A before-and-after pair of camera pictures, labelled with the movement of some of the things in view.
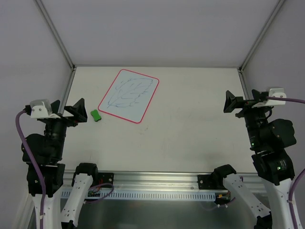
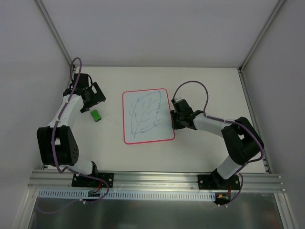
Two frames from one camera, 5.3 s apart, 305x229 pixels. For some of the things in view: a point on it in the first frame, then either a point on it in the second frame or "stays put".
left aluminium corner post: [72, 67] stays put
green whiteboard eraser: [96, 116] stays put
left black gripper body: [61, 119] to [96, 96]
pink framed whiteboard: [129, 96] to [147, 116]
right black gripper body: [248, 104] to [175, 119]
